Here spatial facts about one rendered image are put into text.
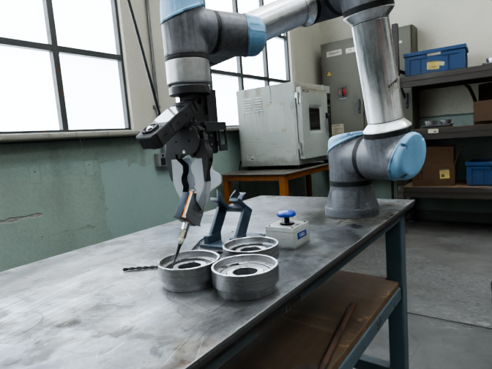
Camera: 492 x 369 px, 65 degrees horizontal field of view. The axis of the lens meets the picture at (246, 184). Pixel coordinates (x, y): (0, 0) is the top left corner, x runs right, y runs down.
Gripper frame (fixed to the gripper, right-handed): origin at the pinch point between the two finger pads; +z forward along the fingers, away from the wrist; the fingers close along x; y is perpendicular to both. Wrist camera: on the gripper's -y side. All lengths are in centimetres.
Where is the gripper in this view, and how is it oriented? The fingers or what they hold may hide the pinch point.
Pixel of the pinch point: (192, 203)
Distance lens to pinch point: 68.1
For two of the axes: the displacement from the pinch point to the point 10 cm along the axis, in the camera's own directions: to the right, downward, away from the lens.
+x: -8.4, 0.0, 5.5
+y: 5.4, -1.4, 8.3
